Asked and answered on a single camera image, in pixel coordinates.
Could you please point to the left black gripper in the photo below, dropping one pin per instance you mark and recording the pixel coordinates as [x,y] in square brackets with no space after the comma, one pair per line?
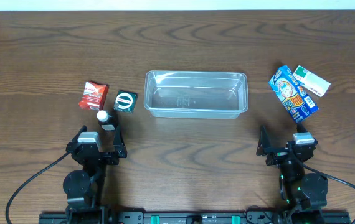
[121,152]

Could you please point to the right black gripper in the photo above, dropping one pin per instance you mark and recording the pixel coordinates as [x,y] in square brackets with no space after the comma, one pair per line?
[279,152]

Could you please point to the red medicine box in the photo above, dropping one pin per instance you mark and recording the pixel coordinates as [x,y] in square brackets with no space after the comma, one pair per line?
[94,96]

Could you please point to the blue fever patch box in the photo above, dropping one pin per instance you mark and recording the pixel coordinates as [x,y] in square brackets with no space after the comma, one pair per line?
[292,95]

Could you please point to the white green medicine box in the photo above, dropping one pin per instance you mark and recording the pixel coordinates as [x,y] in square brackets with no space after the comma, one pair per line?
[311,81]

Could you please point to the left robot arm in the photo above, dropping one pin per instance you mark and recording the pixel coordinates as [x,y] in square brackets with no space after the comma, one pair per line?
[84,187]

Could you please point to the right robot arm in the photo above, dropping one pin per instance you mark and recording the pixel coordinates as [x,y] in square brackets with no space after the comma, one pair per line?
[303,191]

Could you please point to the clear plastic container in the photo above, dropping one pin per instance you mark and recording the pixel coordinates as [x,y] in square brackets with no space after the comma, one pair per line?
[194,94]

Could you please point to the brown bottle white cap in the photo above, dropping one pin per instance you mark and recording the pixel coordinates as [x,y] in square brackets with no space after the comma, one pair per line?
[107,121]

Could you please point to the dark green round-logo box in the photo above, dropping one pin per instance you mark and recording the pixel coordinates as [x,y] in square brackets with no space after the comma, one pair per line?
[125,101]

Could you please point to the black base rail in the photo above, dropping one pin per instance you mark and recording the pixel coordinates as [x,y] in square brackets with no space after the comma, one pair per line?
[250,216]

